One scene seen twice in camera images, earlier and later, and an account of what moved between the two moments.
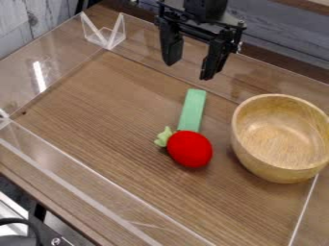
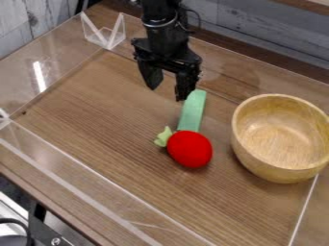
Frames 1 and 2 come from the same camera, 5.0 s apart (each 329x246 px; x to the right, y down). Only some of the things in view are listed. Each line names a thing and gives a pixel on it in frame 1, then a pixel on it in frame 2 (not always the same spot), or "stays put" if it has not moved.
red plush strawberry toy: [188, 147] stays put
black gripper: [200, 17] → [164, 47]
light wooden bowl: [279, 135] stays put
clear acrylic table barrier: [115, 206] stays put
